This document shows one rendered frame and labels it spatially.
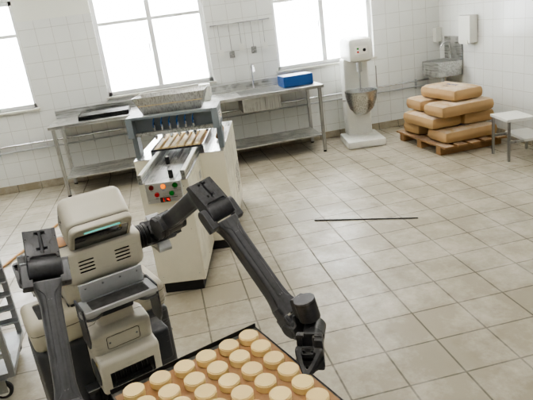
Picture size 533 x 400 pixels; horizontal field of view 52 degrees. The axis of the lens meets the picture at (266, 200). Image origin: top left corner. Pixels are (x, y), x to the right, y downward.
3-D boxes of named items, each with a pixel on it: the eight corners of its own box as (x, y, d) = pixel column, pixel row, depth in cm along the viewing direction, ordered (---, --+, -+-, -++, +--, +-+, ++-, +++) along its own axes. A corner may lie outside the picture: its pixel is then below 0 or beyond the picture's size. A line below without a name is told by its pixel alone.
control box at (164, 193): (149, 202, 369) (145, 183, 365) (184, 198, 368) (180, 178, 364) (148, 204, 366) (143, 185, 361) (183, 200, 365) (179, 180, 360)
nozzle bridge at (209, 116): (142, 151, 462) (133, 112, 451) (226, 140, 459) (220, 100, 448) (132, 161, 430) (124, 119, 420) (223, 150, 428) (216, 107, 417)
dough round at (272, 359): (279, 354, 134) (278, 348, 133) (288, 365, 130) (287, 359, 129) (260, 361, 132) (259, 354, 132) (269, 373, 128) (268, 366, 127)
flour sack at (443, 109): (442, 120, 620) (442, 106, 615) (422, 115, 659) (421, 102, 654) (496, 109, 637) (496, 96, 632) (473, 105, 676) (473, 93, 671)
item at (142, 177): (181, 127, 551) (180, 120, 549) (184, 126, 551) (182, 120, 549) (138, 186, 361) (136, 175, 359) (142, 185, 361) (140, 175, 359)
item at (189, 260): (176, 255, 457) (155, 151, 429) (216, 249, 456) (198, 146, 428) (161, 295, 391) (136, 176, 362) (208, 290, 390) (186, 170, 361)
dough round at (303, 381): (289, 393, 121) (288, 386, 120) (296, 378, 125) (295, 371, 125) (310, 398, 119) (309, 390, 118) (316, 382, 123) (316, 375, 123)
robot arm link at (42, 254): (60, 219, 133) (15, 225, 128) (70, 274, 130) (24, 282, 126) (51, 252, 172) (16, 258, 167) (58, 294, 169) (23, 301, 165)
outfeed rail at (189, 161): (209, 123, 550) (208, 117, 548) (212, 123, 550) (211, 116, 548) (181, 180, 360) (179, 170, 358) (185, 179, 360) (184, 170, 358)
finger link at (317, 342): (321, 386, 126) (324, 359, 135) (319, 360, 123) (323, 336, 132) (292, 385, 127) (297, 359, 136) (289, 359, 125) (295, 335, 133)
